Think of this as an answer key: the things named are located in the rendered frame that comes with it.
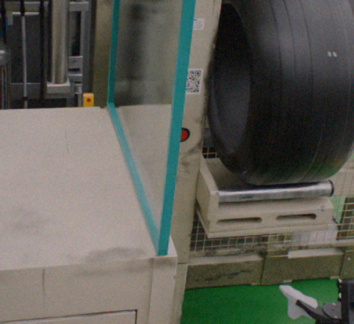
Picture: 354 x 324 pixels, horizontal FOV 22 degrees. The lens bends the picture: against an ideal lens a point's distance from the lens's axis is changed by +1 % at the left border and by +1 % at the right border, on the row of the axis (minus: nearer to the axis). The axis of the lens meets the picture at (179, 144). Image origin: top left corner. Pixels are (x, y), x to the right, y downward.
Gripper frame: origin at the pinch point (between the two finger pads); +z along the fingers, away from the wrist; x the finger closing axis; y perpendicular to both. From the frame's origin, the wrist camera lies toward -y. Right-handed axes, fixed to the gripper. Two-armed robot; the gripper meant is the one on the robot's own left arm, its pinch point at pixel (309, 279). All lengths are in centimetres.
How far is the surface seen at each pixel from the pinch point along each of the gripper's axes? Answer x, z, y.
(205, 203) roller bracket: 5, 53, 17
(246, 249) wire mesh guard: 56, 94, 68
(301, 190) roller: 32, 48, 11
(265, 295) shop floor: 77, 102, 97
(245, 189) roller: 16, 52, 12
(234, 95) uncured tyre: 28, 86, 2
